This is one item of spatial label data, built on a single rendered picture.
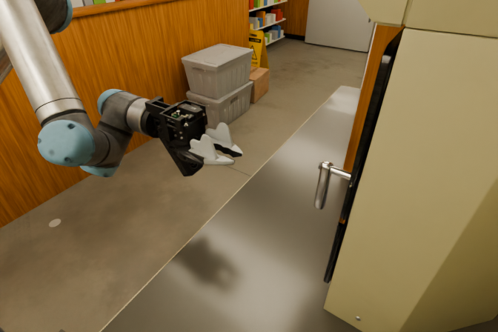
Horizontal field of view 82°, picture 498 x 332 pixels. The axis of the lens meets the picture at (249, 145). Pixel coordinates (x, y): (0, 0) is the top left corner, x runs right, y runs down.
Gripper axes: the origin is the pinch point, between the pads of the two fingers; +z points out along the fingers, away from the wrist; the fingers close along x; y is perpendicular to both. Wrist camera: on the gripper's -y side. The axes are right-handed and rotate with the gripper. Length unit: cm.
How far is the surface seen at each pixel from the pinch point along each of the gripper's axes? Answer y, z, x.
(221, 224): -20.4, -3.9, -0.3
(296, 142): -20.7, -3.8, 40.2
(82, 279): -114, -96, -10
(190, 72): -61, -155, 148
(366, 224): 3.3, 24.9, -5.3
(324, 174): 4.9, 17.3, -0.8
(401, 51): 24.8, 23.0, -5.2
